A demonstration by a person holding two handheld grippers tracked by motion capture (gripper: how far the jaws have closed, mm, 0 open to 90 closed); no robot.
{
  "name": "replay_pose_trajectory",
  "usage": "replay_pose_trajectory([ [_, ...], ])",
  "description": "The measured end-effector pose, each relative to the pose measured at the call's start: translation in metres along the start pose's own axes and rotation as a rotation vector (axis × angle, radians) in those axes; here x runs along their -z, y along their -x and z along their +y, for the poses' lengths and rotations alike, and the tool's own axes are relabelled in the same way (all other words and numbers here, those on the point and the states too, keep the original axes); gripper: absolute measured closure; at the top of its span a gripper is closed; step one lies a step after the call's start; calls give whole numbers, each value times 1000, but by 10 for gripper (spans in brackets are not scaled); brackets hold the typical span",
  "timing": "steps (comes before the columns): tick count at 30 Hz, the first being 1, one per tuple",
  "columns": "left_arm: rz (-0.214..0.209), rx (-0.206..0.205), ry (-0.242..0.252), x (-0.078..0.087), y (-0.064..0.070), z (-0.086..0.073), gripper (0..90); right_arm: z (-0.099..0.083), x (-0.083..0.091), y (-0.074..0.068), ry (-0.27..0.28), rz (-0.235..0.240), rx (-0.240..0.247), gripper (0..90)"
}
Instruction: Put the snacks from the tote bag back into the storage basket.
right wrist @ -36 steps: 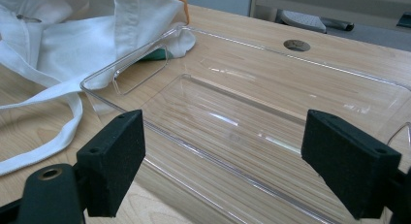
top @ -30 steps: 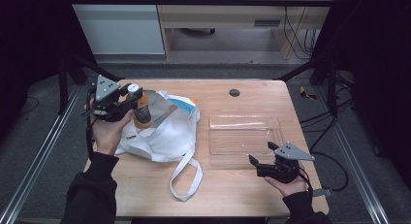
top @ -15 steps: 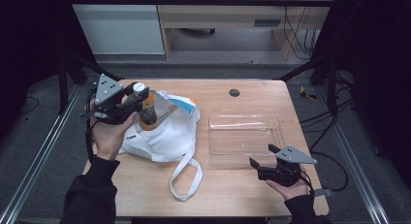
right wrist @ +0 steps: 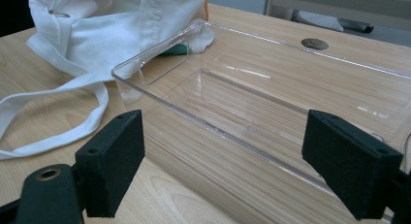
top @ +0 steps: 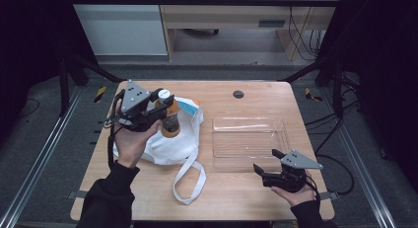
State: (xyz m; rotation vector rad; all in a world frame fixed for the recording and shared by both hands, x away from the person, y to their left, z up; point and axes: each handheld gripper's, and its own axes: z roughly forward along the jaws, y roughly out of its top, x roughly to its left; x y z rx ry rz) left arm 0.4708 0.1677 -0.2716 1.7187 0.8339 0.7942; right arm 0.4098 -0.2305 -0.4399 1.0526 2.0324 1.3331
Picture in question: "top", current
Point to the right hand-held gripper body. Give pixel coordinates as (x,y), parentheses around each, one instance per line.
(287,180)

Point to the white cabinet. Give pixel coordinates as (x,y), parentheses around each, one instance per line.
(121,30)

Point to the clear plastic tray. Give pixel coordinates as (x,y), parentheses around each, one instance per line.
(246,139)

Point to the white patterned tote bag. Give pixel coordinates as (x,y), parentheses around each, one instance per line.
(174,145)

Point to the aluminium floor rail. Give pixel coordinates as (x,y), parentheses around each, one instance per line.
(42,155)
(361,165)

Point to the yellow black floor tape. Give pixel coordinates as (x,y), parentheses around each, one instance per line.
(100,94)
(310,94)

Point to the orange bottle with white cap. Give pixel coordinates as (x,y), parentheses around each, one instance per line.
(171,122)

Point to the person's left hand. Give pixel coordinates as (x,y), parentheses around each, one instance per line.
(131,145)

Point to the black horizontal frame bar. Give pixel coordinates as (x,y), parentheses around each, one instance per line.
(197,1)

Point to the black metal frame stand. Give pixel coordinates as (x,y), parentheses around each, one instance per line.
(336,86)
(64,86)

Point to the grey table bracket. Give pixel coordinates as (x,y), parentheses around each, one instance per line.
(77,194)
(330,195)

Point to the person's right hand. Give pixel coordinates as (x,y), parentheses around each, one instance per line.
(299,197)

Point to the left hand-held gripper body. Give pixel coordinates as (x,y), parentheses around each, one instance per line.
(134,104)

